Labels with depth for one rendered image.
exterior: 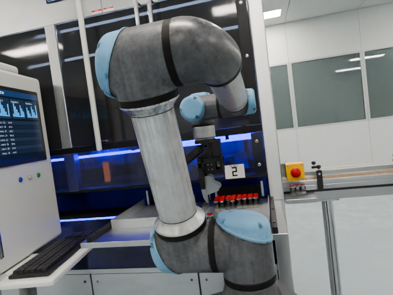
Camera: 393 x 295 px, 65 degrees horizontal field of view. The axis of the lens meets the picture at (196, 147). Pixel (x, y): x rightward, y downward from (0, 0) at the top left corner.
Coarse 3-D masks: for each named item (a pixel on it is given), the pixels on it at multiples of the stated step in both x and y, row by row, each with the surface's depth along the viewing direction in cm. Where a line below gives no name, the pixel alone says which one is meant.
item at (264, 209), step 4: (268, 196) 126; (268, 200) 119; (204, 204) 125; (208, 204) 133; (260, 204) 127; (264, 204) 126; (268, 204) 113; (204, 208) 124; (208, 208) 131; (212, 208) 130; (248, 208) 123; (252, 208) 122; (256, 208) 122; (260, 208) 121; (264, 208) 120; (268, 208) 108; (208, 212) 124; (212, 212) 124; (216, 212) 123; (260, 212) 115; (264, 212) 115; (268, 212) 103; (212, 216) 119; (268, 216) 99; (268, 220) 95
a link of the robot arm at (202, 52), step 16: (192, 16) 52; (176, 32) 49; (192, 32) 49; (208, 32) 50; (224, 32) 53; (176, 48) 49; (192, 48) 49; (208, 48) 50; (224, 48) 52; (176, 64) 50; (192, 64) 50; (208, 64) 51; (224, 64) 53; (240, 64) 58; (192, 80) 53; (208, 80) 54; (224, 80) 57; (240, 80) 68; (224, 96) 70; (240, 96) 75; (224, 112) 89; (240, 112) 88
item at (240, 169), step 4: (236, 164) 133; (240, 164) 133; (228, 168) 134; (240, 168) 133; (228, 172) 134; (236, 172) 133; (240, 172) 133; (228, 176) 134; (232, 176) 134; (236, 176) 134; (240, 176) 133; (244, 176) 133
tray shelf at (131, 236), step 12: (276, 204) 125; (276, 216) 109; (120, 228) 118; (132, 228) 117; (144, 228) 115; (96, 240) 108; (108, 240) 106; (120, 240) 105; (132, 240) 103; (144, 240) 102
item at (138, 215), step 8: (136, 208) 142; (144, 208) 146; (152, 208) 144; (120, 216) 127; (128, 216) 133; (136, 216) 133; (144, 216) 132; (152, 216) 130; (112, 224) 119; (120, 224) 118; (128, 224) 118; (136, 224) 117; (144, 224) 116; (152, 224) 116
